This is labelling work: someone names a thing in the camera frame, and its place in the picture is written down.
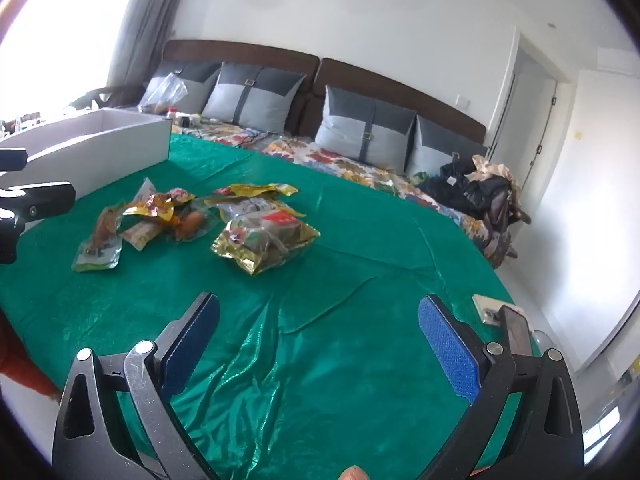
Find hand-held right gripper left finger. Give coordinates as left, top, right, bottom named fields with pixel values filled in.
left=52, top=291, right=223, bottom=480

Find grey curtain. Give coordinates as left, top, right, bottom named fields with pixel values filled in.
left=107, top=0, right=193, bottom=91

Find phone with pale case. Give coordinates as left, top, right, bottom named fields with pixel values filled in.
left=472, top=294, right=516, bottom=326

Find clear packet with brown food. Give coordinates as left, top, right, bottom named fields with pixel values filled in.
left=167, top=199, right=223, bottom=243

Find brown headboard panel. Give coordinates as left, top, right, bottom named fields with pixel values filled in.
left=162, top=39, right=321, bottom=131
left=300, top=57, right=487, bottom=146

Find black cables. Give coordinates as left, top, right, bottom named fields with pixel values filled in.
left=195, top=127, right=283, bottom=147

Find beige crumpled cloth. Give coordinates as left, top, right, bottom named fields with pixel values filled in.
left=465, top=155, right=516, bottom=186

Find clear plastic bag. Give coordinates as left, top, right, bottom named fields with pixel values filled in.
left=137, top=72, right=190, bottom=113

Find white rectangular box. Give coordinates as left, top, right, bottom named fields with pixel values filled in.
left=0, top=107, right=173, bottom=201

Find black clothes pile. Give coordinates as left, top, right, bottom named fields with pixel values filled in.
left=417, top=160, right=516, bottom=221

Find white door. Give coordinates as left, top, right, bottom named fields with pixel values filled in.
left=487, top=47, right=558, bottom=196

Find gold red snack packet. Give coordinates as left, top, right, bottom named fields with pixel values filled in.
left=122, top=187, right=197, bottom=222

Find large gold snack packet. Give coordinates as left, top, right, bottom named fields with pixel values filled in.
left=210, top=210, right=322, bottom=277

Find yellow red snack packet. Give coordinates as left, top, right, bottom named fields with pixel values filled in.
left=206, top=183, right=301, bottom=207

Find green clear snack packet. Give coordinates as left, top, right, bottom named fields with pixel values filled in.
left=71, top=204, right=125, bottom=272

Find black phone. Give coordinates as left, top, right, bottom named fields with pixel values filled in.
left=500, top=304, right=531, bottom=356

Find long clear snack packet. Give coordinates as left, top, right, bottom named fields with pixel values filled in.
left=119, top=177, right=168, bottom=252

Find orange cloth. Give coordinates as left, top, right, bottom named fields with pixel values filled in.
left=0, top=310, right=58, bottom=398

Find floral bedsheet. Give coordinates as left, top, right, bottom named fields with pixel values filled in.
left=170, top=120, right=501, bottom=266

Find green blanket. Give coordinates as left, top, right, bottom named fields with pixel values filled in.
left=0, top=132, right=531, bottom=480

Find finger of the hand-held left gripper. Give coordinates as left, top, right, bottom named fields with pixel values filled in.
left=0, top=182, right=77, bottom=266
left=0, top=147, right=28, bottom=171

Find grey two-tone pillow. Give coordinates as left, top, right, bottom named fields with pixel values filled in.
left=407, top=115, right=488, bottom=178
left=201, top=61, right=307, bottom=133
left=140, top=60, right=223, bottom=113
left=315, top=85, right=418, bottom=173

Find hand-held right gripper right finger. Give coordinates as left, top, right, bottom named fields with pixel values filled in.
left=417, top=294, right=586, bottom=480

